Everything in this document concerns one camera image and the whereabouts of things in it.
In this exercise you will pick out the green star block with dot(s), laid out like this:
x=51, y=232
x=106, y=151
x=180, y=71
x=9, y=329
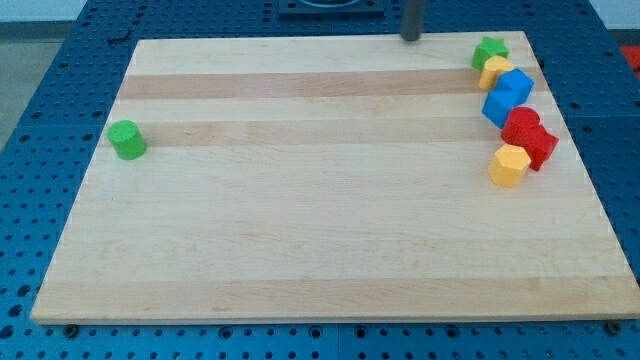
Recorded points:
x=487, y=48

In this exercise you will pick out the red star block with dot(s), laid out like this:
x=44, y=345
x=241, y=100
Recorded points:
x=538, y=143

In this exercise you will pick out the wooden board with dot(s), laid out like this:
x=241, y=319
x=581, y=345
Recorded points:
x=328, y=179

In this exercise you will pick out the yellow hexagon block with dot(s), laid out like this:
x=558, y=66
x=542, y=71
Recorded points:
x=509, y=165

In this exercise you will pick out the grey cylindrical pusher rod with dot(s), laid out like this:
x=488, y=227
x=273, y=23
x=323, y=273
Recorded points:
x=412, y=21

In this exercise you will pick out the green cylinder block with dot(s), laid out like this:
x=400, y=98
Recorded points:
x=126, y=139

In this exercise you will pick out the red cylinder block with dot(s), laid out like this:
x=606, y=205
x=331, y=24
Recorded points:
x=519, y=121

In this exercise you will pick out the yellow heart block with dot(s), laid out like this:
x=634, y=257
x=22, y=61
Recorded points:
x=492, y=69

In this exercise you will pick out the blue cube block upper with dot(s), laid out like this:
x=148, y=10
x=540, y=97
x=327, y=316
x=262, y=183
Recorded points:
x=516, y=82

